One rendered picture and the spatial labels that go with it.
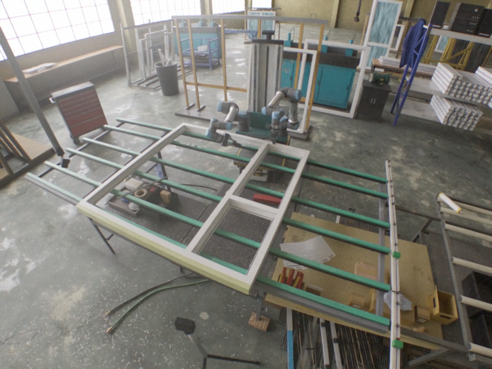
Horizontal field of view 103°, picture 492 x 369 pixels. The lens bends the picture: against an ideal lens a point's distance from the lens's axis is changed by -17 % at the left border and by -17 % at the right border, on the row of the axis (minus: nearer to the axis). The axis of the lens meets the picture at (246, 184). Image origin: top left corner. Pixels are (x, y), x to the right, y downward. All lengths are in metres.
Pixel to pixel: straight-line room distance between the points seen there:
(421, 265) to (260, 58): 2.55
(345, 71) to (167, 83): 4.23
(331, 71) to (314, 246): 4.43
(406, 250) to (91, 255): 3.10
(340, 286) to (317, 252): 0.30
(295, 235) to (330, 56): 4.35
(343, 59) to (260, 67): 2.95
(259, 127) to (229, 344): 2.42
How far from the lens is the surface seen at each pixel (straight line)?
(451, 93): 5.61
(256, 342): 2.23
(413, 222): 3.51
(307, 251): 1.88
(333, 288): 1.78
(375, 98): 5.59
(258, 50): 2.86
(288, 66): 5.85
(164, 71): 6.44
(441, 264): 2.34
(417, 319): 1.90
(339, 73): 5.71
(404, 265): 2.12
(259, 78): 2.97
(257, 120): 3.08
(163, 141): 2.61
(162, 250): 1.56
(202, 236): 1.57
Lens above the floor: 2.18
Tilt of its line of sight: 41 degrees down
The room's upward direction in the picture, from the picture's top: straight up
